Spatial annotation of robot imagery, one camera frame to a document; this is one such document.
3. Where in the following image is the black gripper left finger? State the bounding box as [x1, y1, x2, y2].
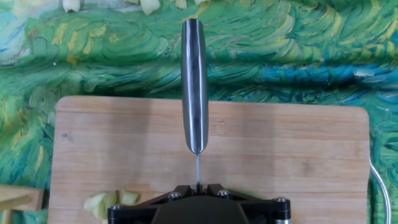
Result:
[107, 185, 198, 224]

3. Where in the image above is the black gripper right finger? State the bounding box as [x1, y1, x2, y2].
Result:
[200, 184, 292, 224]

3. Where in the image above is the steel cleaver knife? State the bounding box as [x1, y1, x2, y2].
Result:
[181, 18, 210, 194]

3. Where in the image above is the chopped pakchoi piece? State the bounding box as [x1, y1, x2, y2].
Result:
[119, 189, 140, 205]
[102, 190, 119, 208]
[83, 193, 109, 220]

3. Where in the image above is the bamboo cutting board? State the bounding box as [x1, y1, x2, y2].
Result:
[47, 95, 371, 224]

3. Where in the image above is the wooden peg rack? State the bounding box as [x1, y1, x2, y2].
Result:
[0, 184, 45, 224]

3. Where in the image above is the painted landscape tablecloth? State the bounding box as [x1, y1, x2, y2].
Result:
[0, 0, 398, 224]

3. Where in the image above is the thin white cable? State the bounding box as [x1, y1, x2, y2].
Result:
[369, 160, 392, 224]

